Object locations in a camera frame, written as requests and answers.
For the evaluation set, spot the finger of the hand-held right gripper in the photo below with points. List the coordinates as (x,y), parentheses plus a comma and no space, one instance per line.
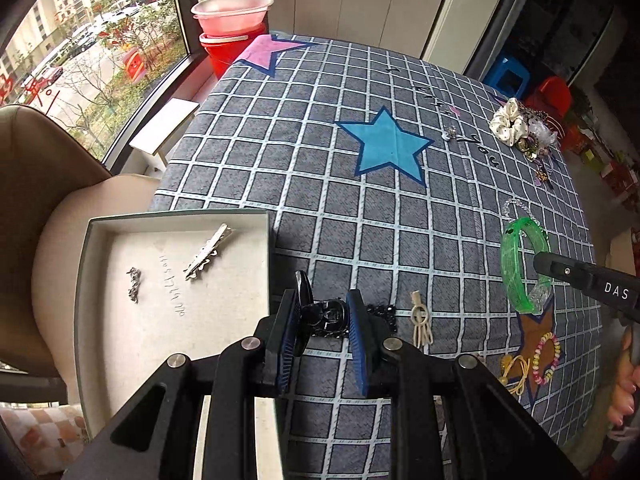
(560,267)

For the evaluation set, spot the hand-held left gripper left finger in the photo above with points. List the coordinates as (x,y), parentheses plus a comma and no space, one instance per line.
(287,342)

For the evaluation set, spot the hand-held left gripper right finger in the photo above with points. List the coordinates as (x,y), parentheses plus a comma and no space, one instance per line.
(357,342)

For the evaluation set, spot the black beaded snap hair clip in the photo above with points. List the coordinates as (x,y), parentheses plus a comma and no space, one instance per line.
(382,312)

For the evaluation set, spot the black claw hair clip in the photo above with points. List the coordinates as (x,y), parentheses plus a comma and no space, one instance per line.
(327,314)

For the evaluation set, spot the green translucent bangle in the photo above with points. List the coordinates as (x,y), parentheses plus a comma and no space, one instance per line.
(510,265)

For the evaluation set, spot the white shallow box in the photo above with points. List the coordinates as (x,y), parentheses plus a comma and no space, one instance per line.
(150,330)

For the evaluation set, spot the person's right hand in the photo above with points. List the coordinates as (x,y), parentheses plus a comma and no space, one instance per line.
(627,395)

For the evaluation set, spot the cardboard box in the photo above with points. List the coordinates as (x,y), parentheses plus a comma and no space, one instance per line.
(625,247)

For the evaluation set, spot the silver alligator hair clip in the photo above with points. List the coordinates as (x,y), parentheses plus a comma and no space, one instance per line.
(207,252)

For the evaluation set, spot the pile of hair accessories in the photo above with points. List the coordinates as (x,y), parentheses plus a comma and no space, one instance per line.
(539,135)

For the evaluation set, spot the white satin scrunchie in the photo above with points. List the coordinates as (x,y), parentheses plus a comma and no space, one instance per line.
(507,122)

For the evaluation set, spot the small silver brooch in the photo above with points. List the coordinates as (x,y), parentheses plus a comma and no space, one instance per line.
(134,285)

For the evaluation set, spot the red plastic stool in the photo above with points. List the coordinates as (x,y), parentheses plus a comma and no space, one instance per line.
(552,92)

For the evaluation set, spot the grey checked star tablecloth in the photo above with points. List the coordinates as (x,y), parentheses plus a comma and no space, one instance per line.
(300,160)

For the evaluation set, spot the blue plastic stool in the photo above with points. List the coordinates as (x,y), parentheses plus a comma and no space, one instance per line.
(521,67)

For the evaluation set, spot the small white wooden stool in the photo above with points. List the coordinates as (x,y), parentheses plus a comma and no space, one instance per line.
(165,125)

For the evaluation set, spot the orange checkered cushion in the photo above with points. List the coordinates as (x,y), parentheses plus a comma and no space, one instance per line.
(35,435)

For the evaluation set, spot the beige upholstered chair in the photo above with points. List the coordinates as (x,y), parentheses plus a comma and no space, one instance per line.
(50,185)

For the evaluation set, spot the red plastic bucket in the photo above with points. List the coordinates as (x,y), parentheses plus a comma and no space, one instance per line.
(220,57)

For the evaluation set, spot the pink plastic basin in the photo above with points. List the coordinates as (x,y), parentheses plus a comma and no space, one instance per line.
(230,12)

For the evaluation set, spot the white cabinet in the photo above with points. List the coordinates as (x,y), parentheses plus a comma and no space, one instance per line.
(350,0)

